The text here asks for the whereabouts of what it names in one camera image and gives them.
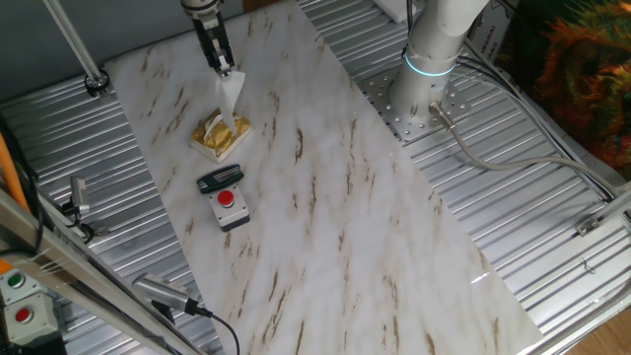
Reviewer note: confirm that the metal angle bracket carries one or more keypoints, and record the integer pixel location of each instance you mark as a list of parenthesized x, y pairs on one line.
[(586, 226)]

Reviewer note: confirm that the grey two-button control box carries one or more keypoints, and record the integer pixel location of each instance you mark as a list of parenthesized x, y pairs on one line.
[(34, 320)]

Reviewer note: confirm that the green folding hex key set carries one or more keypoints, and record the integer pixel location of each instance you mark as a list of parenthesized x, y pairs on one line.
[(217, 182)]

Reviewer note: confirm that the white paper napkin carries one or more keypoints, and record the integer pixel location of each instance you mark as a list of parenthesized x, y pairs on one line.
[(229, 93)]

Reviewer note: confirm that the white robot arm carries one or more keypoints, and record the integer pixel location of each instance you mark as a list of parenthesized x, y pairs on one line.
[(429, 39)]

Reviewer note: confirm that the silver depth camera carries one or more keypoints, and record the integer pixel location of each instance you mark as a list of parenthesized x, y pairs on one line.
[(162, 292), (79, 194)]

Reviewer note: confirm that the colourful patterned cloth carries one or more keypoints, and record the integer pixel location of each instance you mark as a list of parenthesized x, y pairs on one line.
[(581, 74)]

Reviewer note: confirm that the metal camera pole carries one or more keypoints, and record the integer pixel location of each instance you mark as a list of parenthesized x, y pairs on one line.
[(74, 44)]

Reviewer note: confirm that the gold tissue pack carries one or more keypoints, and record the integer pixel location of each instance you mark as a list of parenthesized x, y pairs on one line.
[(217, 143)]

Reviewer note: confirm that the aluminium frame bar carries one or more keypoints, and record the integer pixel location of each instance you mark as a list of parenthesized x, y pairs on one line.
[(74, 266)]

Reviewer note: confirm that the grey box with red button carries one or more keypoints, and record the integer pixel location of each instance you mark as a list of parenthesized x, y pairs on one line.
[(231, 217)]

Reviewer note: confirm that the metal camera bracket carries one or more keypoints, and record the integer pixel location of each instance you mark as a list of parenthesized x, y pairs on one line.
[(100, 230)]

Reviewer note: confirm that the white printed carton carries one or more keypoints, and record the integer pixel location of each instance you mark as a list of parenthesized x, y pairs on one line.
[(493, 39)]

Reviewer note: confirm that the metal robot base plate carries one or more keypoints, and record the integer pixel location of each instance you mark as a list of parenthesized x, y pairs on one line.
[(394, 123)]

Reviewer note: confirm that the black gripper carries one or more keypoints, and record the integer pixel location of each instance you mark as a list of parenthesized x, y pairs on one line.
[(209, 32)]

